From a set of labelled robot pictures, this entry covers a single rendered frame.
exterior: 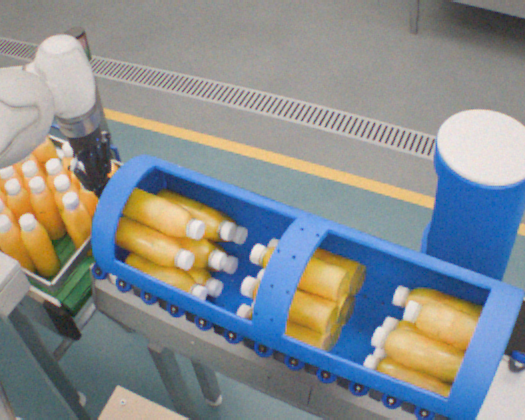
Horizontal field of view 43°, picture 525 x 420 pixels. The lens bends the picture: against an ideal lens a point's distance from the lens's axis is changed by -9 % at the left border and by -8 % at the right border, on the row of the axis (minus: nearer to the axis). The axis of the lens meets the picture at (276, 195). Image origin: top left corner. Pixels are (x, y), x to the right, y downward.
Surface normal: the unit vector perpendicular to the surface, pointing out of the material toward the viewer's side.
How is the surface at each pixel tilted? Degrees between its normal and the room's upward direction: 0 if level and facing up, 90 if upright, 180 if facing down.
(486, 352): 31
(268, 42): 0
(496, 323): 7
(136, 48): 0
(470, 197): 90
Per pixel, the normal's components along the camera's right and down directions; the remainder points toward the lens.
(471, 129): -0.06, -0.67
